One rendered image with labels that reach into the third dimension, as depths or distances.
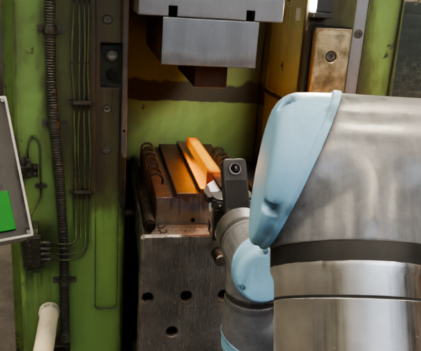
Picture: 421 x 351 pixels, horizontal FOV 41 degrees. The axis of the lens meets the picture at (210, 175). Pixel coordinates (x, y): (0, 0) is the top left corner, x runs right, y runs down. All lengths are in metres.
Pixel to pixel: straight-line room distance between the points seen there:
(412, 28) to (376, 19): 6.03
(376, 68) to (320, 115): 1.11
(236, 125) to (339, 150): 1.37
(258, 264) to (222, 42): 0.52
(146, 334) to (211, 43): 0.66
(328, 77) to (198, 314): 0.64
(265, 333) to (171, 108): 0.93
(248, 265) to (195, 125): 0.92
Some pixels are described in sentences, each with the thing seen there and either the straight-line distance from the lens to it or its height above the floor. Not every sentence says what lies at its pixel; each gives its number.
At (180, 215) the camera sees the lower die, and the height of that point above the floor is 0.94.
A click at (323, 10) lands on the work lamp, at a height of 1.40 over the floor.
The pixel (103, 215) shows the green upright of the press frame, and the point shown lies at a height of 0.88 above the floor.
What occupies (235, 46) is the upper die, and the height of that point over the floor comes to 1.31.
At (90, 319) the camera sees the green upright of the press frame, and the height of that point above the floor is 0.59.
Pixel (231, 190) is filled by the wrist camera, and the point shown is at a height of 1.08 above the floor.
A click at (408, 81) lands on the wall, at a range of 7.57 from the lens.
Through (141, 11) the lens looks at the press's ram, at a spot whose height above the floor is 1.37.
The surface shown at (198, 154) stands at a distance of 1.37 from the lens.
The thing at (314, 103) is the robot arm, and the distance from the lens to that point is 0.40.
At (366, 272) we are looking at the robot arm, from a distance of 0.37.
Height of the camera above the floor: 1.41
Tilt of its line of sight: 18 degrees down
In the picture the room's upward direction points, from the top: 4 degrees clockwise
